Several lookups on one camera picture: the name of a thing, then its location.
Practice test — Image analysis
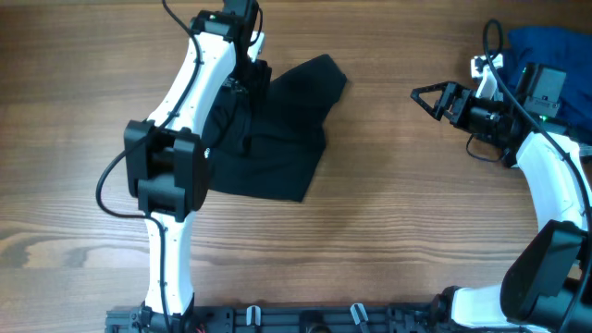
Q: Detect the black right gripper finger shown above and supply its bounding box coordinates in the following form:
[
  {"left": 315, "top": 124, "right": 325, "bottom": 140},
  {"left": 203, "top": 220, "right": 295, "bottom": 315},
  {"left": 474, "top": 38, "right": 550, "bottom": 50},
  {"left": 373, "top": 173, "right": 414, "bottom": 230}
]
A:
[
  {"left": 411, "top": 81, "right": 456, "bottom": 98},
  {"left": 411, "top": 91, "right": 443, "bottom": 121}
]

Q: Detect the black t-shirt with white logo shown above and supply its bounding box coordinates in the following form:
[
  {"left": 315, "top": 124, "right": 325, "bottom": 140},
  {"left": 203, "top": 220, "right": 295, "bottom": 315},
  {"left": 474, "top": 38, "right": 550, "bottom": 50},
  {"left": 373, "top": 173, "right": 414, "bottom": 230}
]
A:
[{"left": 202, "top": 54, "right": 348, "bottom": 202}]

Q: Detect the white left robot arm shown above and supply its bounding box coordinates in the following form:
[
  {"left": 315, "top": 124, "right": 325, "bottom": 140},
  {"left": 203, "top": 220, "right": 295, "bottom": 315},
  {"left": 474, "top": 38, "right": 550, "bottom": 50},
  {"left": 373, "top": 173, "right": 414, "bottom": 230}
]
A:
[{"left": 124, "top": 1, "right": 271, "bottom": 332}]

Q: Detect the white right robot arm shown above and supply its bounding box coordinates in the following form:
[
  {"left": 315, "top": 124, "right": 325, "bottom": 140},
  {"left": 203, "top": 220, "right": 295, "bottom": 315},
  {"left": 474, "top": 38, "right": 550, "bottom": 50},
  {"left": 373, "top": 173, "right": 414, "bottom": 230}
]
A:
[{"left": 411, "top": 58, "right": 591, "bottom": 332}]

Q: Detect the blue clothes pile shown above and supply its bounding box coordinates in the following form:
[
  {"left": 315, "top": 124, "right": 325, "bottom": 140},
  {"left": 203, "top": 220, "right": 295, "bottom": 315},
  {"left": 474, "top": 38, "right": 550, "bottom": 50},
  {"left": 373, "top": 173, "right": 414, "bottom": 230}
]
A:
[{"left": 499, "top": 26, "right": 591, "bottom": 133}]

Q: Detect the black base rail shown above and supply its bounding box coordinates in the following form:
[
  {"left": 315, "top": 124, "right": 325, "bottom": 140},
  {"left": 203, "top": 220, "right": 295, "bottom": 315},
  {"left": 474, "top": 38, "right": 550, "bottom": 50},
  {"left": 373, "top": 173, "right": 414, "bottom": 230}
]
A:
[{"left": 105, "top": 302, "right": 463, "bottom": 333}]

